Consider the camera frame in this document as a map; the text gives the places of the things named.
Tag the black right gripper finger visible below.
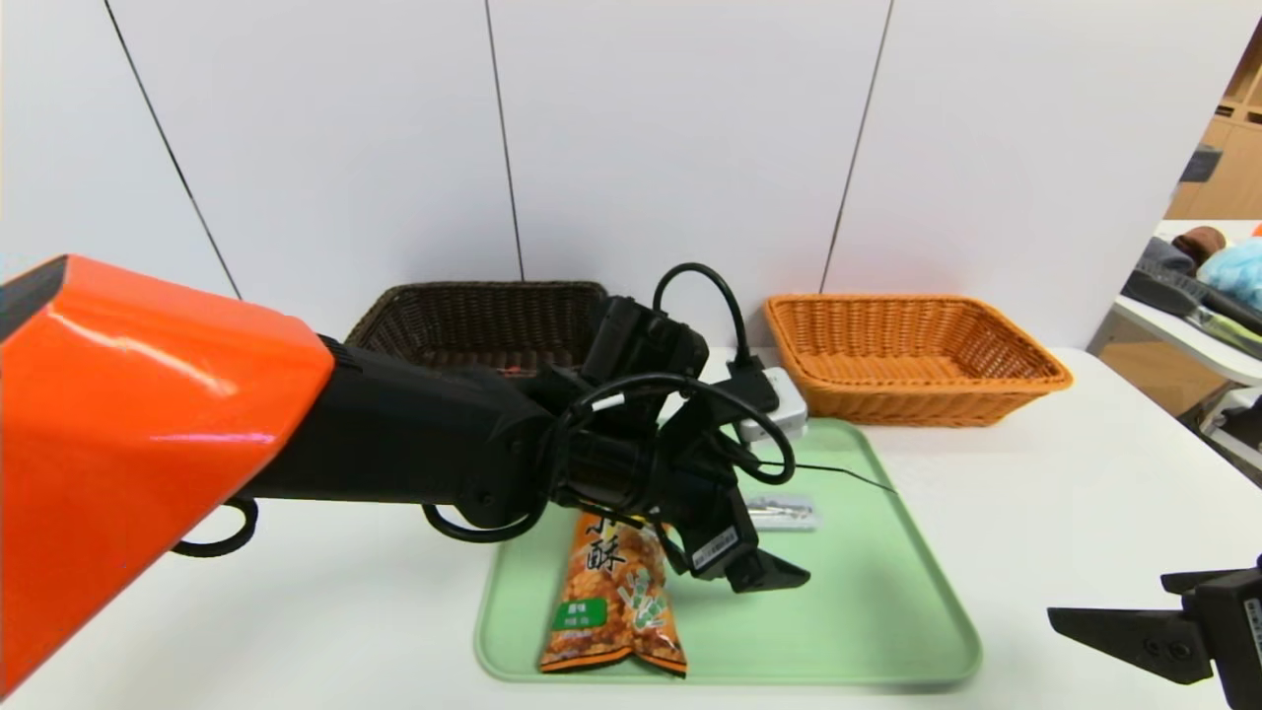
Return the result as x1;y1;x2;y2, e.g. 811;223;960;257
1159;568;1249;596
1046;606;1215;685

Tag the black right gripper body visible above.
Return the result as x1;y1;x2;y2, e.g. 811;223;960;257
1195;567;1262;710

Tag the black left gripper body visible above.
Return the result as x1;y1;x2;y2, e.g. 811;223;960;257
650;460;760;581

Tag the grey clear plastic case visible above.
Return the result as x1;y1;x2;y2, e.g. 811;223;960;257
744;493;820;533

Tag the orange snack bag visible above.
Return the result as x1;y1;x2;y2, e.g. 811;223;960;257
538;511;688;678

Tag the orange wicker basket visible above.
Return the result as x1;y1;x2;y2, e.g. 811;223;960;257
764;293;1075;428

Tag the dark brown wicker basket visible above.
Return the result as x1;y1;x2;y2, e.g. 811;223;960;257
340;281;617;376

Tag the light green plastic tray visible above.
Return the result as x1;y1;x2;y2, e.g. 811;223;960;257
474;417;983;684

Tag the white side table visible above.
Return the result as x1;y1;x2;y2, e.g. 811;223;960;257
1111;220;1262;388

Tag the black flat tray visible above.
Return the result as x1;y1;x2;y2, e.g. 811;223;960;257
1121;268;1262;338

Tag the light blue fluffy item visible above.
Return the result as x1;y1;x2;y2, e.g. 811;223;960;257
1195;240;1262;312

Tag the brown round item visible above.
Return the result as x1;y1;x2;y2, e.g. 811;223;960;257
1169;226;1227;267

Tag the wooden cabinet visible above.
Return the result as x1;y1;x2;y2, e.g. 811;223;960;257
1163;20;1262;221

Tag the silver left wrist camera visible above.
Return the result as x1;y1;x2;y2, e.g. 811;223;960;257
737;367;809;443

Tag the black left arm looped cable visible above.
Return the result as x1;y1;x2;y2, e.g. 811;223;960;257
557;371;796;486

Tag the black left camera cable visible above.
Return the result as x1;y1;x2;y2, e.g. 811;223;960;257
653;262;752;374

